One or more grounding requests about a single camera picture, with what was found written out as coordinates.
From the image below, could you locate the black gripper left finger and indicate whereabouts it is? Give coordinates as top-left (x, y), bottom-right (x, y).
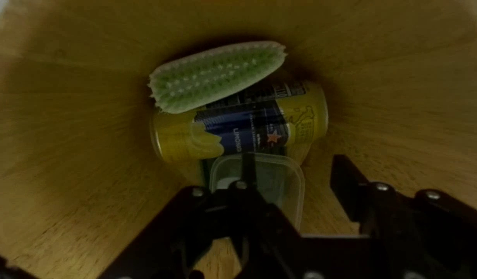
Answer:
top-left (99, 153), bottom-right (304, 279)

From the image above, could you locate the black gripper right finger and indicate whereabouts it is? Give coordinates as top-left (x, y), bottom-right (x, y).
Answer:
top-left (330, 155), bottom-right (477, 279)

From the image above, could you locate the clear plastic bowl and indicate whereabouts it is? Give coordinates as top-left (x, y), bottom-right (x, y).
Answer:
top-left (209, 153), bottom-right (305, 228)

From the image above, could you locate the yellow blue soda can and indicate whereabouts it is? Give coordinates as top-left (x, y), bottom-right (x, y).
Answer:
top-left (152, 80), bottom-right (329, 162)

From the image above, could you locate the green scrub brush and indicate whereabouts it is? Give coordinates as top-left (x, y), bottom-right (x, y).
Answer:
top-left (147, 40), bottom-right (287, 113)

